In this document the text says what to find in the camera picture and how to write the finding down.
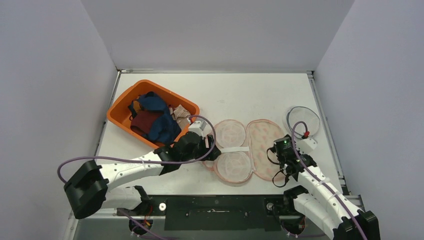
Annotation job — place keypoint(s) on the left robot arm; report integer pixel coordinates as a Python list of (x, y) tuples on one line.
[(102, 186)]

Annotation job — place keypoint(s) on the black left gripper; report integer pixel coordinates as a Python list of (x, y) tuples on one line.
[(205, 150)]

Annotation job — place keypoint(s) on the beige crumpled garment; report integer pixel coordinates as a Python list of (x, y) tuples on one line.
[(180, 115)]

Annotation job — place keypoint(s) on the navy blue bra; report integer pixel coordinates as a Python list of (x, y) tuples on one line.
[(153, 102)]

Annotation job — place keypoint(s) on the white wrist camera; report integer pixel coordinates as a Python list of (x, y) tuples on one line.
[(198, 127), (306, 144)]

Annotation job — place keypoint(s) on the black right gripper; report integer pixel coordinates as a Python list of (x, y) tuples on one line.
[(278, 152)]

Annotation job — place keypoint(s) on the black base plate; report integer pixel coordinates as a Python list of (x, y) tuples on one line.
[(221, 212)]

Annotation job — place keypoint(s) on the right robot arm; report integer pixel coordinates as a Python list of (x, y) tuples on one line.
[(317, 199)]

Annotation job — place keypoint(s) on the dark red bra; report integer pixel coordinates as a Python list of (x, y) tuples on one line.
[(146, 124)]

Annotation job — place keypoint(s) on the orange plastic tub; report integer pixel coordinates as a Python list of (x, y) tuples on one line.
[(119, 114)]

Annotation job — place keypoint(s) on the floral padded bra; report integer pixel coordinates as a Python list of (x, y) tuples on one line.
[(244, 151)]

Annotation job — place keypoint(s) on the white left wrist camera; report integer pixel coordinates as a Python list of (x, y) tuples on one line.
[(198, 127)]

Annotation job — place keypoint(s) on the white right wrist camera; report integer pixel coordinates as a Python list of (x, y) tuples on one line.
[(306, 144)]

